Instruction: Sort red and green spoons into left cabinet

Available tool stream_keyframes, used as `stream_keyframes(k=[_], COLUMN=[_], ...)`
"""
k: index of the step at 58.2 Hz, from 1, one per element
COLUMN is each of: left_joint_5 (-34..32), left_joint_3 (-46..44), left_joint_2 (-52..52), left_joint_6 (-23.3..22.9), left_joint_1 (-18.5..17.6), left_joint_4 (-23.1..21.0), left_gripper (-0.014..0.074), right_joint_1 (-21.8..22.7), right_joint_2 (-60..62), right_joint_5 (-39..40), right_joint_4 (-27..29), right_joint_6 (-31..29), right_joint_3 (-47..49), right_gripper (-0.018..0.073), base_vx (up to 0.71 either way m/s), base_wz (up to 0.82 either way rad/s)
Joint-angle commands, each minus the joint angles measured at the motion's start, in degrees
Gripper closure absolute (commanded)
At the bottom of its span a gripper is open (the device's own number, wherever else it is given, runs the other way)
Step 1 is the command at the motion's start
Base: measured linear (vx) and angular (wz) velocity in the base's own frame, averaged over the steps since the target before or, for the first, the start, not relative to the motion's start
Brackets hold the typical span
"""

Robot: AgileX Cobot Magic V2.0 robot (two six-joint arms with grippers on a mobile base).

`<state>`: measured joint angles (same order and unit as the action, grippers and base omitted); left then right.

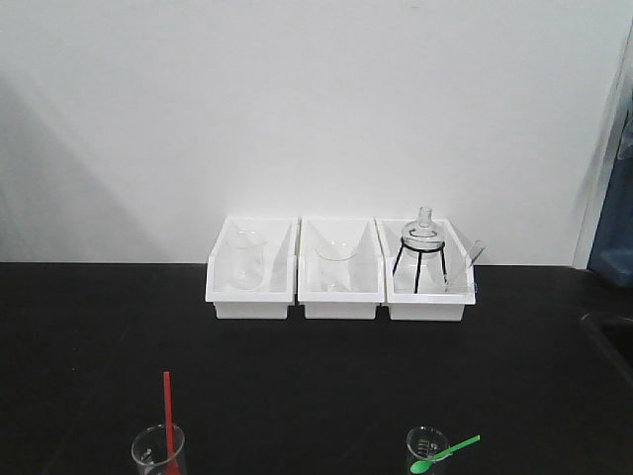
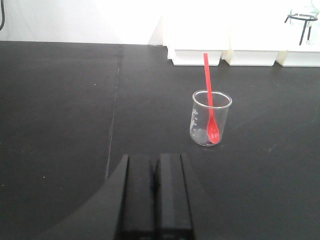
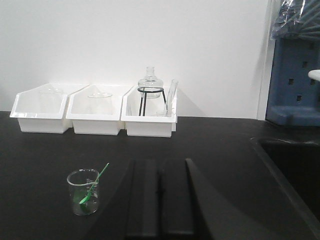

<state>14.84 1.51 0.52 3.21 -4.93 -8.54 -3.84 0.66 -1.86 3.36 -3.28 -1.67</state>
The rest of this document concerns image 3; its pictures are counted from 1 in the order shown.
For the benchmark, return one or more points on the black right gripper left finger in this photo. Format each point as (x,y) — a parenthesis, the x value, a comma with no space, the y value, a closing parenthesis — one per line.
(143,211)

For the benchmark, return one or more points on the green plastic spoon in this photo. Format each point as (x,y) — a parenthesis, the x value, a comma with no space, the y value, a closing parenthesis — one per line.
(90,191)

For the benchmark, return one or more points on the white bin left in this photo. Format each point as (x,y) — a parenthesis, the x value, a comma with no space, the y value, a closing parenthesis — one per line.
(43,109)

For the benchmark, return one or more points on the blue drying rack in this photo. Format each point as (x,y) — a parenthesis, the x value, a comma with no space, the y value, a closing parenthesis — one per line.
(294,90)

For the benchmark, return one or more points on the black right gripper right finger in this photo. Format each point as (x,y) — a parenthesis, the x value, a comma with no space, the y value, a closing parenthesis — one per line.
(176,215)

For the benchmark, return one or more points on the small glass beaker right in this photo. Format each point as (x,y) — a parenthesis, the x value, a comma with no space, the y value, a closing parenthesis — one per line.
(79,182)

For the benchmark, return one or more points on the white bin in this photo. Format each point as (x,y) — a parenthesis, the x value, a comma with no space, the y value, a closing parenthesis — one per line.
(43,109)
(149,123)
(85,123)

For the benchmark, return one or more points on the glass test tube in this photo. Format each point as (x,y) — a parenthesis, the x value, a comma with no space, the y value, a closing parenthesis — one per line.
(170,97)

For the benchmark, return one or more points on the round glass flask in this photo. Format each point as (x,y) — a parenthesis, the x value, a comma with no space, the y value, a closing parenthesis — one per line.
(150,82)

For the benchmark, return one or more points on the black wire tripod stand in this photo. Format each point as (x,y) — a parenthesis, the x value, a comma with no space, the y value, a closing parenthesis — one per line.
(149,90)

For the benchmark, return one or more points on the glass beaker in middle bin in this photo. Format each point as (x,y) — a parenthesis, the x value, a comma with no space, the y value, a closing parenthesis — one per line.
(100,103)

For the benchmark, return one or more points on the white bin middle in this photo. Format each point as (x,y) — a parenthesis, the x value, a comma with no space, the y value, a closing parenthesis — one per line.
(85,123)

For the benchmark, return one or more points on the black lab sink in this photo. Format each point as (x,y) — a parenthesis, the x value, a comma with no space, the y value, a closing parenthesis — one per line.
(294,170)

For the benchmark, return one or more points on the white bin right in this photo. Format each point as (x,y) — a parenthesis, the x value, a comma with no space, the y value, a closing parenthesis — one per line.
(149,123)

